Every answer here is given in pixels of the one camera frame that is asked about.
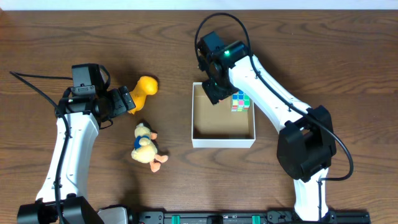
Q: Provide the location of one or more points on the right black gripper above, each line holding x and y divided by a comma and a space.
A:
212, 94

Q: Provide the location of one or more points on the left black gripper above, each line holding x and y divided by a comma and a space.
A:
125, 99

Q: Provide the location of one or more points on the multicoloured puzzle cube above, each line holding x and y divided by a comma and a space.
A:
240, 102

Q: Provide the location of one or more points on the white cardboard box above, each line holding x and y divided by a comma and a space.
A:
216, 126

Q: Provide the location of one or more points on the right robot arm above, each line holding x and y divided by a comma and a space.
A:
304, 148

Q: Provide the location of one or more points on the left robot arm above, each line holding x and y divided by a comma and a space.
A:
80, 113

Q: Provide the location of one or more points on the orange rubber dinosaur toy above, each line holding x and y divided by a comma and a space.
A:
146, 86

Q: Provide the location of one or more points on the yellow plush duck toy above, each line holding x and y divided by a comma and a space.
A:
145, 151

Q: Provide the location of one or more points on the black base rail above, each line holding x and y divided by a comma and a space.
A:
270, 217

